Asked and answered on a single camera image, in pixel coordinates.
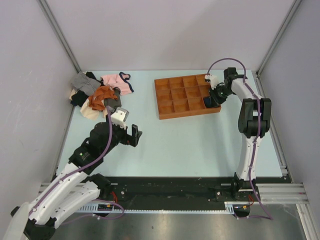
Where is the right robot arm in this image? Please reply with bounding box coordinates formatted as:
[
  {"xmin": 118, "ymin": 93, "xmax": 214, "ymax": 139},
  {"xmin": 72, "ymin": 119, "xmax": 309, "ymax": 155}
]
[{"xmin": 205, "ymin": 67, "xmax": 272, "ymax": 201}]

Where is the black underwear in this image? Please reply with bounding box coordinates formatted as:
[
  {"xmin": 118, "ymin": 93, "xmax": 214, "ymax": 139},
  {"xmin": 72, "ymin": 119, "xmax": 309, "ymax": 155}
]
[{"xmin": 70, "ymin": 90, "xmax": 89, "ymax": 107}]

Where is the pink underwear with navy trim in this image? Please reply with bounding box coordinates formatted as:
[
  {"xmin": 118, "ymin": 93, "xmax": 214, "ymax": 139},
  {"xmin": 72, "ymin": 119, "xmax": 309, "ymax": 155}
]
[{"xmin": 100, "ymin": 71, "xmax": 134, "ymax": 96}]

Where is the aluminium rail front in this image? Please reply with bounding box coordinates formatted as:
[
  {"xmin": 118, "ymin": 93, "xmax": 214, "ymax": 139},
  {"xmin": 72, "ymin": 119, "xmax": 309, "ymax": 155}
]
[{"xmin": 37, "ymin": 182, "xmax": 307, "ymax": 204}]

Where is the aluminium corner post left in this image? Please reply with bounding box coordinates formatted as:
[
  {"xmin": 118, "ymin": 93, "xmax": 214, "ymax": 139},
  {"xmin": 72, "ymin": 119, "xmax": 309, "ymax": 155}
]
[{"xmin": 37, "ymin": 0, "xmax": 82, "ymax": 73}]

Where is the aluminium corner post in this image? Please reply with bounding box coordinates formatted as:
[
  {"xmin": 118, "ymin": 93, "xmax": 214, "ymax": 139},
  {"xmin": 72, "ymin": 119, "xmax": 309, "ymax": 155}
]
[
  {"xmin": 255, "ymin": 0, "xmax": 303, "ymax": 77},
  {"xmin": 37, "ymin": 0, "xmax": 82, "ymax": 73}
]

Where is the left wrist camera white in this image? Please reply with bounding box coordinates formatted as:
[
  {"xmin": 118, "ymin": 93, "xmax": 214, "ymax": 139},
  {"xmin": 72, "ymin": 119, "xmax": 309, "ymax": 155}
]
[{"xmin": 111, "ymin": 107, "xmax": 130, "ymax": 129}]

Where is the olive and beige underwear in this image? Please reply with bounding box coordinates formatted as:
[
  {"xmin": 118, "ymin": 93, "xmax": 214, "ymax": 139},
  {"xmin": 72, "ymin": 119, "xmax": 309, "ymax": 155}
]
[{"xmin": 102, "ymin": 96, "xmax": 122, "ymax": 118}]

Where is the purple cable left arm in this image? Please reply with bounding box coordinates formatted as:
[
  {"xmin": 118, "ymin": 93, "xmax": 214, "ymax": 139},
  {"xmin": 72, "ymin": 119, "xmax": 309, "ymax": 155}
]
[{"xmin": 27, "ymin": 106, "xmax": 126, "ymax": 226}]

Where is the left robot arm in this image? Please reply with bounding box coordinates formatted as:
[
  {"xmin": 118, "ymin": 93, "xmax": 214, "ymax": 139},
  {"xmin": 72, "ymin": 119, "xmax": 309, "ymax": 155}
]
[{"xmin": 4, "ymin": 120, "xmax": 143, "ymax": 240}]

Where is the wooden compartment tray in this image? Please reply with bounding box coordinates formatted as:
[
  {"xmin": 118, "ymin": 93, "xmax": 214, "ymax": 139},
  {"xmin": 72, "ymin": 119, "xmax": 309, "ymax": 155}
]
[{"xmin": 154, "ymin": 74, "xmax": 221, "ymax": 120}]

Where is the grey slotted cable duct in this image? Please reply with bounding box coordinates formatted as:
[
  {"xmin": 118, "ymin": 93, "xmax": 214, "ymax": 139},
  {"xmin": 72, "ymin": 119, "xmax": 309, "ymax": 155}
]
[{"xmin": 74, "ymin": 201, "xmax": 236, "ymax": 215}]

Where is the grey ribbed underwear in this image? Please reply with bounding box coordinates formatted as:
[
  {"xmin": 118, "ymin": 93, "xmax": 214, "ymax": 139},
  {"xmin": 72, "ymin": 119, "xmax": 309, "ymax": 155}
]
[{"xmin": 71, "ymin": 72, "xmax": 101, "ymax": 97}]

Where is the navy underwear with white trim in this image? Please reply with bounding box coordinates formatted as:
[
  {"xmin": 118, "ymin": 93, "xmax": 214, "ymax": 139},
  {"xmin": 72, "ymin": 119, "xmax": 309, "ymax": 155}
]
[{"xmin": 203, "ymin": 96, "xmax": 215, "ymax": 108}]

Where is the orange underwear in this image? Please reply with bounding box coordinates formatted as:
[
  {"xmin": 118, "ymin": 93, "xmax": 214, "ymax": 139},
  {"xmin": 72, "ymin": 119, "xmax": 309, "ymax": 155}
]
[{"xmin": 88, "ymin": 85, "xmax": 118, "ymax": 111}]

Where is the cream underwear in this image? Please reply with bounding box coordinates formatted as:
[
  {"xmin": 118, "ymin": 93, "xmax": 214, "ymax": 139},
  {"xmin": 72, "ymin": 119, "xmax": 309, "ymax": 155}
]
[{"xmin": 80, "ymin": 98, "xmax": 100, "ymax": 121}]

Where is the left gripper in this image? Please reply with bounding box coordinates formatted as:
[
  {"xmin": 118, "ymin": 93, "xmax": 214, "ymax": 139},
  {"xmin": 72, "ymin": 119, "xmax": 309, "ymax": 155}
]
[{"xmin": 100, "ymin": 113, "xmax": 141, "ymax": 156}]

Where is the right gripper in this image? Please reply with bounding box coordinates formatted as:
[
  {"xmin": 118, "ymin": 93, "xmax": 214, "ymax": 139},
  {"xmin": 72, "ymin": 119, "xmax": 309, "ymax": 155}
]
[{"xmin": 208, "ymin": 84, "xmax": 235, "ymax": 108}]

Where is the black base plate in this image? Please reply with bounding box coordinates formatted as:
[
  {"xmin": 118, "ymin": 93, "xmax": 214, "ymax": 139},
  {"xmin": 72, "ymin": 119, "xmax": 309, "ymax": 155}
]
[{"xmin": 82, "ymin": 176, "xmax": 261, "ymax": 203}]

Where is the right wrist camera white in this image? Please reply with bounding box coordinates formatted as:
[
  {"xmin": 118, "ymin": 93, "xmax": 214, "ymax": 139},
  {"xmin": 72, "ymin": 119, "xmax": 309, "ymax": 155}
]
[{"xmin": 204, "ymin": 74, "xmax": 220, "ymax": 90}]

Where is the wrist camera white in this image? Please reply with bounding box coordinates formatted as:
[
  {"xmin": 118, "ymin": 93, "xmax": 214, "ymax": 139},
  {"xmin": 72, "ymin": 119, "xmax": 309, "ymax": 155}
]
[
  {"xmin": 111, "ymin": 107, "xmax": 130, "ymax": 129},
  {"xmin": 204, "ymin": 74, "xmax": 220, "ymax": 90}
]

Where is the aluminium corner post right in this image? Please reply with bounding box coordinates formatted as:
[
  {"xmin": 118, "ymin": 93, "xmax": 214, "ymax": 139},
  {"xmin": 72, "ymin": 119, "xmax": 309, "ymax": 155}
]
[{"xmin": 255, "ymin": 0, "xmax": 303, "ymax": 77}]

